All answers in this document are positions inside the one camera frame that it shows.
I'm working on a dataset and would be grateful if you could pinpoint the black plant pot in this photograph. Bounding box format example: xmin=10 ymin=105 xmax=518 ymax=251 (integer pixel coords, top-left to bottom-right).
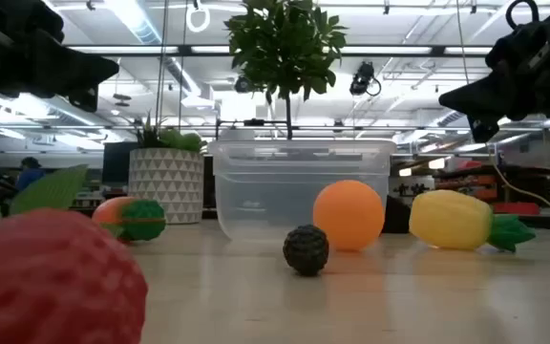
xmin=382 ymin=194 xmax=413 ymax=235

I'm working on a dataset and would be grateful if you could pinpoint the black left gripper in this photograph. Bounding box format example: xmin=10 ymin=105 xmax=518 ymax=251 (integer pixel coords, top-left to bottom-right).
xmin=0 ymin=0 xmax=120 ymax=99

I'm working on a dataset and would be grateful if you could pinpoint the yellow toy pineapple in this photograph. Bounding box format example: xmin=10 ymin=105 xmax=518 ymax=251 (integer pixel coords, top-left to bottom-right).
xmin=409 ymin=189 xmax=538 ymax=253

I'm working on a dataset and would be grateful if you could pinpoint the thin yellow cable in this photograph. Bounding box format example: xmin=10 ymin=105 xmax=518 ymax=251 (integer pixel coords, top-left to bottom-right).
xmin=487 ymin=142 xmax=550 ymax=211

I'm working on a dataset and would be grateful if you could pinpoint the red bin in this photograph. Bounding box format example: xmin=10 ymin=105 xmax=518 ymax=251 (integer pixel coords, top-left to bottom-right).
xmin=492 ymin=201 xmax=541 ymax=216

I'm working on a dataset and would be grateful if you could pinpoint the red toy strawberry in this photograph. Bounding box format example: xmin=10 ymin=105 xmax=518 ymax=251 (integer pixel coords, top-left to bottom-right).
xmin=0 ymin=164 xmax=150 ymax=344

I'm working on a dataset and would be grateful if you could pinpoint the black workbench shelf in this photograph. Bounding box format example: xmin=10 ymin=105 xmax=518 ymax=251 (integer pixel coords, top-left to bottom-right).
xmin=434 ymin=164 xmax=550 ymax=216

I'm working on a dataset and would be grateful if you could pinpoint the orange toy fruit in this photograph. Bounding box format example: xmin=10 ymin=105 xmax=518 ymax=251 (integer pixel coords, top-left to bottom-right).
xmin=312 ymin=180 xmax=386 ymax=252

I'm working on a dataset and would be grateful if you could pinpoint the white hanging ring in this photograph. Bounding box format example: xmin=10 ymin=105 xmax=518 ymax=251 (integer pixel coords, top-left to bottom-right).
xmin=186 ymin=2 xmax=212 ymax=33

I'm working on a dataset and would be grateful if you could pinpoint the orange toy carrot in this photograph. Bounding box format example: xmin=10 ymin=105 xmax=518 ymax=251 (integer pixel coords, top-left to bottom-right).
xmin=92 ymin=196 xmax=167 ymax=243

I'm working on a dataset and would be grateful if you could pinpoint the clear plastic tupperware container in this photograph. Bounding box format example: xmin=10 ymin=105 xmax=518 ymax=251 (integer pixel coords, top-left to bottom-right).
xmin=207 ymin=139 xmax=398 ymax=240

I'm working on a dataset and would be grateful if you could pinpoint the person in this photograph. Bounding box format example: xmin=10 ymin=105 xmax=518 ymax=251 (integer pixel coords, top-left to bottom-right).
xmin=15 ymin=156 xmax=47 ymax=192

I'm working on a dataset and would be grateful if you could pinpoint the white triangle-patterned pot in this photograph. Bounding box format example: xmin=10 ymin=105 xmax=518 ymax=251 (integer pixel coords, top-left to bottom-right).
xmin=127 ymin=147 xmax=205 ymax=226

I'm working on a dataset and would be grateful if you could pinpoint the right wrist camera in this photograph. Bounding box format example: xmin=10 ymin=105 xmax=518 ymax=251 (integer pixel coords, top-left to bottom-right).
xmin=468 ymin=114 xmax=500 ymax=143

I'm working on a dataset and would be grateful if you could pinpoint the black monitor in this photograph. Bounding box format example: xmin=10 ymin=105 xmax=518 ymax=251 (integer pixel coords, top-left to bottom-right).
xmin=101 ymin=141 xmax=140 ymax=185

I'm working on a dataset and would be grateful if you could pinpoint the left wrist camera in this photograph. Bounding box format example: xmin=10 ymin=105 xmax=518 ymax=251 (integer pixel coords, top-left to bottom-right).
xmin=67 ymin=85 xmax=99 ymax=114

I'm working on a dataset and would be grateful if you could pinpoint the tall leafy green plant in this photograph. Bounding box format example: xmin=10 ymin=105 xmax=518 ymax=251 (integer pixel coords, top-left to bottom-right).
xmin=223 ymin=0 xmax=348 ymax=140

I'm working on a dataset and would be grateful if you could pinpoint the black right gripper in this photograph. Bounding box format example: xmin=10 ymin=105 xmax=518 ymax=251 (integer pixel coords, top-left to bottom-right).
xmin=438 ymin=0 xmax=550 ymax=121

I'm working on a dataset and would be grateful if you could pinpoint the small green succulent plant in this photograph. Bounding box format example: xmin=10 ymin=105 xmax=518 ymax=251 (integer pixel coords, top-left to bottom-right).
xmin=134 ymin=114 xmax=208 ymax=154

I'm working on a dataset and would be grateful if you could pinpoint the black overhead camera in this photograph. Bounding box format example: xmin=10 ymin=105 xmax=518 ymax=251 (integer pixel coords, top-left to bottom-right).
xmin=349 ymin=60 xmax=382 ymax=97

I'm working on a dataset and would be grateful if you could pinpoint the black toy blackberry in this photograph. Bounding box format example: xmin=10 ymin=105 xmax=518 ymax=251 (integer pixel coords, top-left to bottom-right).
xmin=282 ymin=224 xmax=330 ymax=277

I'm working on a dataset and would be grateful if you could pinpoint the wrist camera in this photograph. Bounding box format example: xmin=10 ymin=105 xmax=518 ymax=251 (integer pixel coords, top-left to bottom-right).
xmin=468 ymin=114 xmax=500 ymax=143
xmin=67 ymin=85 xmax=99 ymax=114

